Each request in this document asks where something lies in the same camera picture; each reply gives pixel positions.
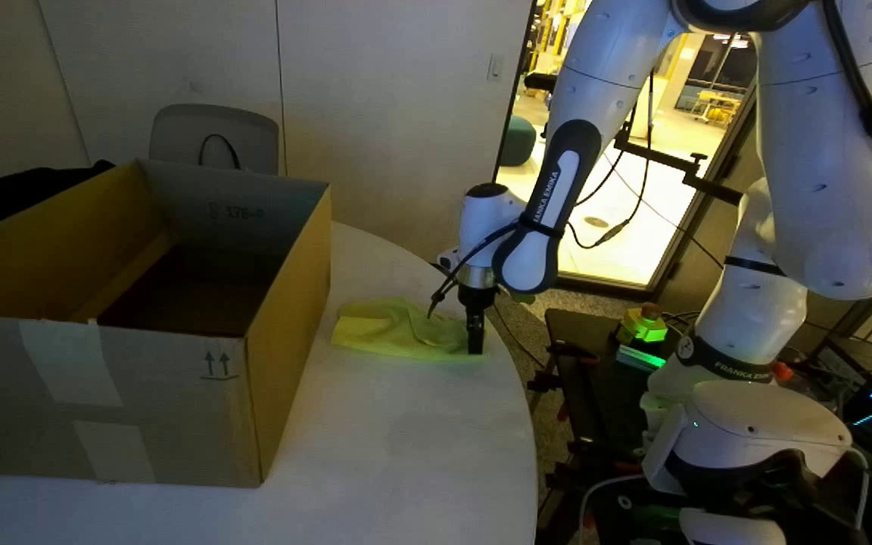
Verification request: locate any black cloth bag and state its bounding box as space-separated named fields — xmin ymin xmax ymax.
xmin=0 ymin=161 xmax=112 ymax=220

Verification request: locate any grey chair backrest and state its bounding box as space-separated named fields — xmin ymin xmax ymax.
xmin=148 ymin=103 xmax=279 ymax=174

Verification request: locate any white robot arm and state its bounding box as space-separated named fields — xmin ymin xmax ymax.
xmin=446 ymin=0 xmax=872 ymax=545

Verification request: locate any yellow-green towel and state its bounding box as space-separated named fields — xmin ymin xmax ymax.
xmin=331 ymin=298 xmax=468 ymax=360

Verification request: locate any open cardboard box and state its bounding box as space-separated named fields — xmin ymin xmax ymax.
xmin=0 ymin=163 xmax=332 ymax=486

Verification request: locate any black equipment cart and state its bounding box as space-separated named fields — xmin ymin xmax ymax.
xmin=545 ymin=307 xmax=872 ymax=545

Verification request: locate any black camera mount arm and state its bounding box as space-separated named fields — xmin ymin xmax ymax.
xmin=614 ymin=131 xmax=741 ymax=204

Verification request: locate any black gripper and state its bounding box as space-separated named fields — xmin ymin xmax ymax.
xmin=457 ymin=283 xmax=497 ymax=354

